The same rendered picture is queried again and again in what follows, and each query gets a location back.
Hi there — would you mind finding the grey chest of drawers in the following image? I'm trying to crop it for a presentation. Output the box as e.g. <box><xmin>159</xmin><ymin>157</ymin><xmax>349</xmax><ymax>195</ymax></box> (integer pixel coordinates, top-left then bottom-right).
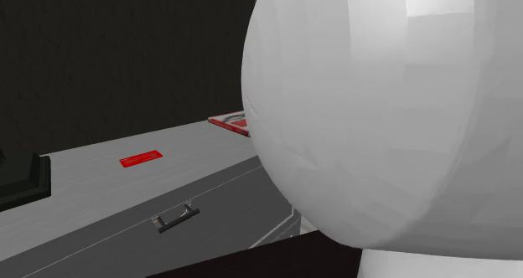
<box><xmin>0</xmin><ymin>119</ymin><xmax>303</xmax><ymax>278</ymax></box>

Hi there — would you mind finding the red and white book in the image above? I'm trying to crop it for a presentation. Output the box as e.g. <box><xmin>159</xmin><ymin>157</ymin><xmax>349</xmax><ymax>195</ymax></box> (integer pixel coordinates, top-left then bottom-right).
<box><xmin>207</xmin><ymin>110</ymin><xmax>251</xmax><ymax>138</ymax></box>

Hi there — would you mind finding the dark robot stand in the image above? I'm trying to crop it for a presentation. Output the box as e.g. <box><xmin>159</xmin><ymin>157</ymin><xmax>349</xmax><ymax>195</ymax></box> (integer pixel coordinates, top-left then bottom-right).
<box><xmin>146</xmin><ymin>229</ymin><xmax>364</xmax><ymax>278</ymax></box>

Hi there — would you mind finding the flat red card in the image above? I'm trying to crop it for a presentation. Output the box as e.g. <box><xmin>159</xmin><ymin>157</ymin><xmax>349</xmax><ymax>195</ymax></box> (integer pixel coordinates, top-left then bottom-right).
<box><xmin>119</xmin><ymin>149</ymin><xmax>164</xmax><ymax>169</ymax></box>

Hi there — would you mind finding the black stepped base object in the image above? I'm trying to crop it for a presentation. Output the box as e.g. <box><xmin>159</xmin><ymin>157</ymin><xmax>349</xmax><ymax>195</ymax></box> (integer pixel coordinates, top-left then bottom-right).
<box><xmin>0</xmin><ymin>148</ymin><xmax>53</xmax><ymax>213</ymax></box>

